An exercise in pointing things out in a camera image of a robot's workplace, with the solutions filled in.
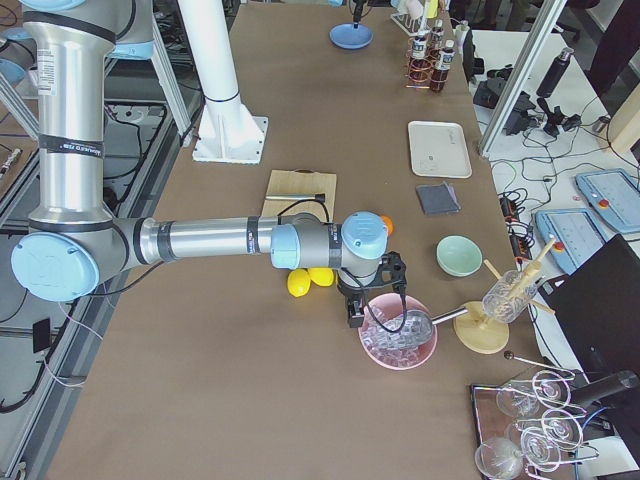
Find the cream rabbit tray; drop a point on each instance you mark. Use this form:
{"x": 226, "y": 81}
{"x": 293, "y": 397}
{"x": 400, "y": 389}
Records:
{"x": 438, "y": 149}

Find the copper wire bottle rack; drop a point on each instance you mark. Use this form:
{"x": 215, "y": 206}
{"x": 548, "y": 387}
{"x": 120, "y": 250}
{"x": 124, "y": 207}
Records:
{"x": 429, "y": 58}

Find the upper yellow lemon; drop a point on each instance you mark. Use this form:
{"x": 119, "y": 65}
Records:
{"x": 321, "y": 276}

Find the near teach pendant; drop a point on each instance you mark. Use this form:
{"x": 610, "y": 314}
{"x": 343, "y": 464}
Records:
{"x": 577, "y": 236}

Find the mint green bowl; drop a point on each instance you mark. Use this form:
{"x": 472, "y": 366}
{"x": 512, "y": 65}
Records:
{"x": 458, "y": 256}

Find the wooden cup stand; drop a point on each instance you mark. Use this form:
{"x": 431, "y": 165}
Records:
{"x": 476, "y": 330}

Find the pink ice bowl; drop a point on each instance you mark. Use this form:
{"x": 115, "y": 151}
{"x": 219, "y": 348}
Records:
{"x": 377, "y": 337}

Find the black water bottle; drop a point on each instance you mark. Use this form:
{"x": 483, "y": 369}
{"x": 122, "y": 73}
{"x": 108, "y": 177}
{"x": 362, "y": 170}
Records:
{"x": 554, "y": 73}

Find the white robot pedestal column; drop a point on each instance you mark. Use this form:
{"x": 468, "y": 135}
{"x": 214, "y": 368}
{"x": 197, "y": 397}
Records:
{"x": 228, "y": 132}

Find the right back tea bottle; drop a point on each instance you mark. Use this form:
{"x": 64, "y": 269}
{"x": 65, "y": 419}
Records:
{"x": 418, "y": 64}

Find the black power strip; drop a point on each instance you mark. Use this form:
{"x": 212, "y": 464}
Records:
{"x": 520, "y": 233}

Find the left back tea bottle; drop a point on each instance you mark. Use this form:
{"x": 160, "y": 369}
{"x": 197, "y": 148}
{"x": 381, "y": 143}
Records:
{"x": 437, "y": 35}

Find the steel muddler black tip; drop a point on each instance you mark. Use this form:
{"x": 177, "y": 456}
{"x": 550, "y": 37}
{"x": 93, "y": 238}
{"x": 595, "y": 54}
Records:
{"x": 296, "y": 197}

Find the clear glass on stand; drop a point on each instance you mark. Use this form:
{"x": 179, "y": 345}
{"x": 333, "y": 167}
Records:
{"x": 504, "y": 302}

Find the tea bottle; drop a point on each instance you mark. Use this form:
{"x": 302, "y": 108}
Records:
{"x": 418, "y": 64}
{"x": 437, "y": 35}
{"x": 442, "y": 66}

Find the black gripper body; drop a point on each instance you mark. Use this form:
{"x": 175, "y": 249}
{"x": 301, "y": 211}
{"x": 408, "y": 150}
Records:
{"x": 351, "y": 292}

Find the yellow lemon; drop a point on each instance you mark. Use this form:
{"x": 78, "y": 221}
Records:
{"x": 298, "y": 282}
{"x": 321, "y": 276}

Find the far teach pendant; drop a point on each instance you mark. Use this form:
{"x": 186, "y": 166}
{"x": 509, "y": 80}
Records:
{"x": 613, "y": 195}

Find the grey folded cloth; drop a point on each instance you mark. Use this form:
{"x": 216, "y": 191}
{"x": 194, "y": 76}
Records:
{"x": 438, "y": 199}

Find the metal ice scoop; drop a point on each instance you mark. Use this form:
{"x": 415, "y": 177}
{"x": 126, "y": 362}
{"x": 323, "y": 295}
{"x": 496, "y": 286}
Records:
{"x": 419, "y": 327}

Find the orange fruit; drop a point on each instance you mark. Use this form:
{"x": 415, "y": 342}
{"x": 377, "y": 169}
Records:
{"x": 389, "y": 224}

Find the front tea bottle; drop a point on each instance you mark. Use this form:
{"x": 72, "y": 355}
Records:
{"x": 442, "y": 66}

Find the lower yellow lemon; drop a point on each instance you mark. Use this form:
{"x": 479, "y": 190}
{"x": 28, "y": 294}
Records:
{"x": 298, "y": 282}

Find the blue plate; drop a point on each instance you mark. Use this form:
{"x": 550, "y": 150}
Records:
{"x": 350, "y": 36}

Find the wooden cutting board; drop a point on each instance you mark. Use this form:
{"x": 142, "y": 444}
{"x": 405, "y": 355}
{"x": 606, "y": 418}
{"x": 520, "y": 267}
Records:
{"x": 298, "y": 183}

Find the wire glass rack tray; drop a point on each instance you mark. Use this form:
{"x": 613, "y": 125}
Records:
{"x": 544, "y": 430}

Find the teach pendant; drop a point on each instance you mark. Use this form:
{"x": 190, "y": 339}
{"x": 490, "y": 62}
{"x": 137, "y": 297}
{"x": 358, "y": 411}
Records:
{"x": 613, "y": 195}
{"x": 577, "y": 236}

